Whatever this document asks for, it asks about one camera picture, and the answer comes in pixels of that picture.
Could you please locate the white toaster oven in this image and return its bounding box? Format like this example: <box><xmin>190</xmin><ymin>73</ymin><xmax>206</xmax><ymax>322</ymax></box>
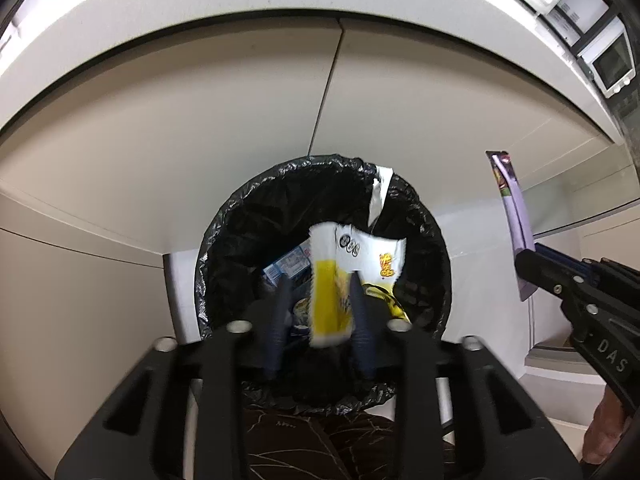
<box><xmin>574</xmin><ymin>24</ymin><xmax>639</xmax><ymax>99</ymax></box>

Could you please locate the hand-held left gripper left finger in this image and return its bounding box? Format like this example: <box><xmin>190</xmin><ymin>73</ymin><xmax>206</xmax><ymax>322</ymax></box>
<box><xmin>54</xmin><ymin>275</ymin><xmax>296</xmax><ymax>480</ymax></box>

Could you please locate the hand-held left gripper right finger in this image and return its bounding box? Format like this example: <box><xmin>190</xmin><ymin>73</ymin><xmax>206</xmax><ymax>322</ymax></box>
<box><xmin>349</xmin><ymin>270</ymin><xmax>584</xmax><ymax>480</ymax></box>

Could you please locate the yellow white snack wrapper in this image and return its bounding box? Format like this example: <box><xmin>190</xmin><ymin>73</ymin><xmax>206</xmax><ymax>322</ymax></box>
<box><xmin>307</xmin><ymin>222</ymin><xmax>412</xmax><ymax>349</ymax></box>

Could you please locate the white red milk carton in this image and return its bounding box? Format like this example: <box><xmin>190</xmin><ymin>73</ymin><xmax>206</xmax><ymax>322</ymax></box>
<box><xmin>262</xmin><ymin>244</ymin><xmax>314</xmax><ymax>287</ymax></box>

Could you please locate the black lined trash bin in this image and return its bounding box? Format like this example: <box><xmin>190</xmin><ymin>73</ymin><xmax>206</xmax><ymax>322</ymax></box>
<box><xmin>195</xmin><ymin>153</ymin><xmax>452</xmax><ymax>414</ymax></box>

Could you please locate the purple snack packet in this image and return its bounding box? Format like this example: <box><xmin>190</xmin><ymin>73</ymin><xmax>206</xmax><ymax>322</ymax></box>
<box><xmin>485</xmin><ymin>150</ymin><xmax>537</xmax><ymax>303</ymax></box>

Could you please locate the person's right hand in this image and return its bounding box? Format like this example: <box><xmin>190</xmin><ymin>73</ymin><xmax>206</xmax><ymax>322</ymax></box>
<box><xmin>581</xmin><ymin>389</ymin><xmax>628</xmax><ymax>466</ymax></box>

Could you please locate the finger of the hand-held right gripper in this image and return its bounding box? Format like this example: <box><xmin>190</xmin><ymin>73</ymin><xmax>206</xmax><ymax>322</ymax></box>
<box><xmin>514</xmin><ymin>247</ymin><xmax>596</xmax><ymax>307</ymax></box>
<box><xmin>534</xmin><ymin>242</ymin><xmax>640</xmax><ymax>283</ymax></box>

